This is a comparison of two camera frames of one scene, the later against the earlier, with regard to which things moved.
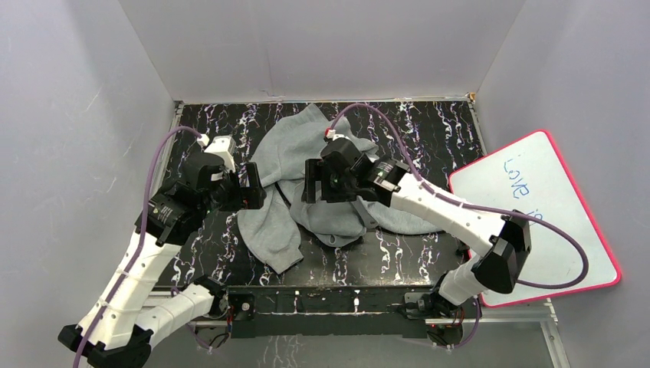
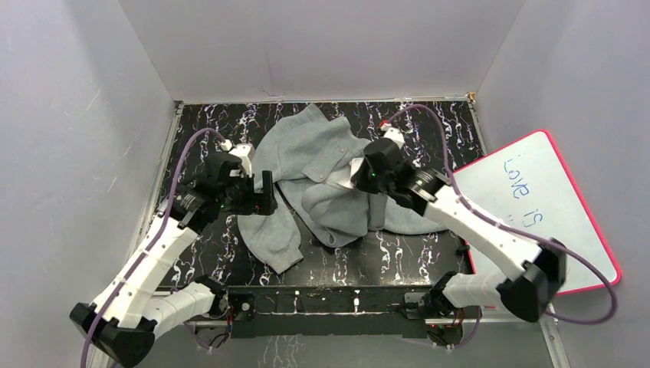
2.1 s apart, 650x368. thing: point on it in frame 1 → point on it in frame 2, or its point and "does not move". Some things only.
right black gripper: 316,169 → 359,179
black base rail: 341,312 does not move
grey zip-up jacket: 274,233 does not move
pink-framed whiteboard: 568,252 does not move
